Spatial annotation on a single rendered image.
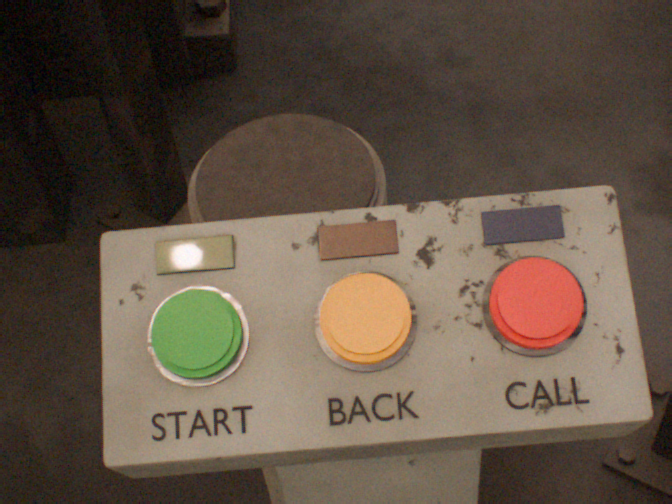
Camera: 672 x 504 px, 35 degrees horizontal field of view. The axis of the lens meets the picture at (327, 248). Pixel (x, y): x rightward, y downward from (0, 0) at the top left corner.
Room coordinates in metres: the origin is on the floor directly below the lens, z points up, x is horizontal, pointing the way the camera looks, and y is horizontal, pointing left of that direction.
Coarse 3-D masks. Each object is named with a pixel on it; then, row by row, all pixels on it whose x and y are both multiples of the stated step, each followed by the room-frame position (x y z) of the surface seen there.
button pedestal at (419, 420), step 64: (576, 192) 0.31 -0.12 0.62; (128, 256) 0.31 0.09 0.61; (256, 256) 0.30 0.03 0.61; (384, 256) 0.29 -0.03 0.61; (448, 256) 0.29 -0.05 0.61; (512, 256) 0.29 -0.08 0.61; (576, 256) 0.28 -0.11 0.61; (128, 320) 0.28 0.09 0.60; (256, 320) 0.27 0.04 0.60; (448, 320) 0.26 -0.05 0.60; (128, 384) 0.25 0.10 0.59; (192, 384) 0.25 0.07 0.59; (256, 384) 0.25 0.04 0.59; (320, 384) 0.24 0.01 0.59; (384, 384) 0.24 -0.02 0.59; (448, 384) 0.24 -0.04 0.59; (512, 384) 0.23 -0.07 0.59; (576, 384) 0.23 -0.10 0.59; (640, 384) 0.22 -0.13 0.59; (128, 448) 0.23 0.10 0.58; (192, 448) 0.22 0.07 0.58; (256, 448) 0.22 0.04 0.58; (320, 448) 0.22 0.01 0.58; (384, 448) 0.22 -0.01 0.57; (448, 448) 0.22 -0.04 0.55
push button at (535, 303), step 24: (528, 264) 0.27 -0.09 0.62; (552, 264) 0.27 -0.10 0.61; (504, 288) 0.27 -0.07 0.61; (528, 288) 0.26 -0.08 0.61; (552, 288) 0.26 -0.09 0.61; (576, 288) 0.26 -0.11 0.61; (504, 312) 0.26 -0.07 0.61; (528, 312) 0.25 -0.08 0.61; (552, 312) 0.25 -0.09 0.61; (576, 312) 0.25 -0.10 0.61; (504, 336) 0.25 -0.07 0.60; (528, 336) 0.24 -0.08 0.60; (552, 336) 0.24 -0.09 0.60
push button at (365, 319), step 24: (336, 288) 0.28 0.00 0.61; (360, 288) 0.27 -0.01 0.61; (384, 288) 0.27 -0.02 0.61; (336, 312) 0.27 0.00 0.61; (360, 312) 0.26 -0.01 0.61; (384, 312) 0.26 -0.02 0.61; (408, 312) 0.26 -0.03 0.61; (336, 336) 0.26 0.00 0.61; (360, 336) 0.25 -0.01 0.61; (384, 336) 0.25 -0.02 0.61; (360, 360) 0.25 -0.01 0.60; (384, 360) 0.25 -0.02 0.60
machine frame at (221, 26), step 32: (0, 0) 1.08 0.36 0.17; (32, 0) 1.08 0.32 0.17; (160, 0) 1.08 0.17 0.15; (192, 0) 1.17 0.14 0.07; (224, 0) 1.14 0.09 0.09; (32, 32) 1.08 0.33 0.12; (64, 32) 1.08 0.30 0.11; (160, 32) 1.08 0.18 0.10; (192, 32) 1.10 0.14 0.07; (224, 32) 1.10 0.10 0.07; (32, 64) 1.08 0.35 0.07; (64, 64) 1.08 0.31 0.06; (160, 64) 1.08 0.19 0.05; (192, 64) 1.09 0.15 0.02; (224, 64) 1.09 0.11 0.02; (64, 96) 1.08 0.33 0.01
